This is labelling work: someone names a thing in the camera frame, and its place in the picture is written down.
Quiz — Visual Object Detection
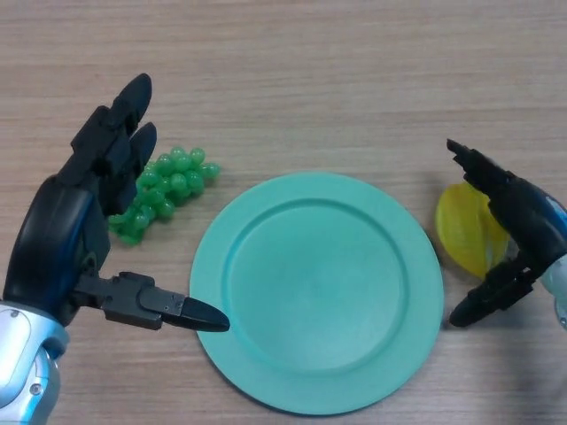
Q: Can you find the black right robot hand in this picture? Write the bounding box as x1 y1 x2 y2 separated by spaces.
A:
446 138 567 328

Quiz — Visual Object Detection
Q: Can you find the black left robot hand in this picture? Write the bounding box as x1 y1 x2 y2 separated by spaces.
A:
2 73 231 333

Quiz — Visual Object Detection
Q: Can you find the yellow starfruit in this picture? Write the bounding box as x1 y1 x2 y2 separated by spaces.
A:
435 181 510 280

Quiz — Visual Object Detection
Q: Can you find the teal round plate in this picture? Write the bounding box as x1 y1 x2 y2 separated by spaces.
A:
189 172 445 417

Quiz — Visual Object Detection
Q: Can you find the green grape bunch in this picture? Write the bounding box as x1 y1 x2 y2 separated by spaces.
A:
108 145 221 245

